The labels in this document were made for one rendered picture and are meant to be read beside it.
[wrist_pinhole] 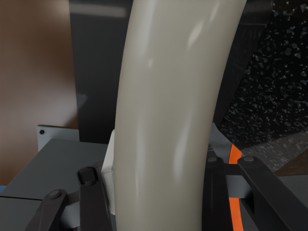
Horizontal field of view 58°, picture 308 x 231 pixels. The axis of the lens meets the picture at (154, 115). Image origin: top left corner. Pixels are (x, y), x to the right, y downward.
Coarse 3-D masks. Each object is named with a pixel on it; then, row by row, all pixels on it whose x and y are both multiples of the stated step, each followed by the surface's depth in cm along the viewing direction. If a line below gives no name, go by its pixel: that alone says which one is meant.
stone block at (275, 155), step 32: (256, 0) 30; (288, 0) 25; (256, 32) 30; (288, 32) 26; (256, 64) 32; (288, 64) 29; (224, 96) 46; (256, 96) 36; (288, 96) 32; (224, 128) 49; (256, 128) 41; (288, 128) 36; (288, 160) 41
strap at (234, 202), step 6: (234, 150) 112; (234, 156) 112; (240, 156) 112; (234, 162) 113; (234, 198) 119; (234, 204) 120; (234, 210) 121; (234, 216) 122; (240, 216) 122; (234, 222) 123; (240, 222) 123; (234, 228) 124; (240, 228) 124
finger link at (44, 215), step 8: (56, 192) 15; (64, 192) 15; (48, 200) 14; (56, 200) 14; (64, 200) 14; (40, 208) 14; (48, 208) 14; (56, 208) 14; (64, 208) 14; (32, 216) 13; (40, 216) 13; (48, 216) 13; (56, 216) 13; (32, 224) 13; (40, 224) 13; (48, 224) 12; (56, 224) 13
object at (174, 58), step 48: (144, 0) 7; (192, 0) 6; (240, 0) 7; (144, 48) 7; (192, 48) 7; (144, 96) 7; (192, 96) 7; (144, 144) 7; (192, 144) 8; (144, 192) 8; (192, 192) 8
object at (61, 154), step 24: (48, 144) 108; (72, 144) 110; (96, 144) 112; (24, 168) 91; (48, 168) 92; (72, 168) 93; (0, 192) 78; (24, 192) 79; (48, 192) 80; (0, 216) 69; (24, 216) 70
